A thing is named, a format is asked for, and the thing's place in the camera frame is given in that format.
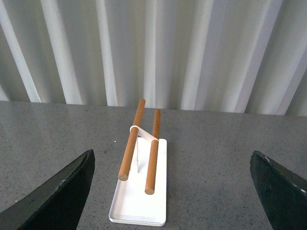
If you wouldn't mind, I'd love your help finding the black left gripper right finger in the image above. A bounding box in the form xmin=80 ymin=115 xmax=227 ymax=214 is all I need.
xmin=250 ymin=151 xmax=307 ymax=230

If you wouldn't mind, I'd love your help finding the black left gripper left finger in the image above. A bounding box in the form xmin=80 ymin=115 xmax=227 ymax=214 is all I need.
xmin=0 ymin=149 xmax=95 ymax=230

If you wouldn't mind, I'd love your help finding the white towel rack stand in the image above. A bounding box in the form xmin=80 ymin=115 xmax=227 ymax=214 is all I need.
xmin=108 ymin=99 xmax=167 ymax=227

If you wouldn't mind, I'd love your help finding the white pleated curtain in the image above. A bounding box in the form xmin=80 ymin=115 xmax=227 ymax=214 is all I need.
xmin=0 ymin=0 xmax=307 ymax=116

